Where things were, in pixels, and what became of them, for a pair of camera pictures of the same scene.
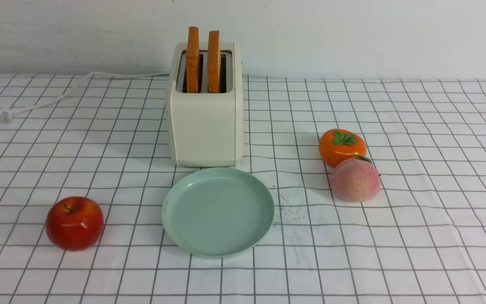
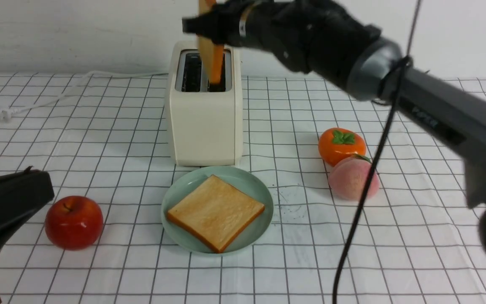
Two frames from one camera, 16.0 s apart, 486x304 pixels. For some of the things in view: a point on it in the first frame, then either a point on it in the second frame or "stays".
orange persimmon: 336,145 stays
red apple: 74,223 stays
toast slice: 193,57 to 217,213
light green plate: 216,212 stays
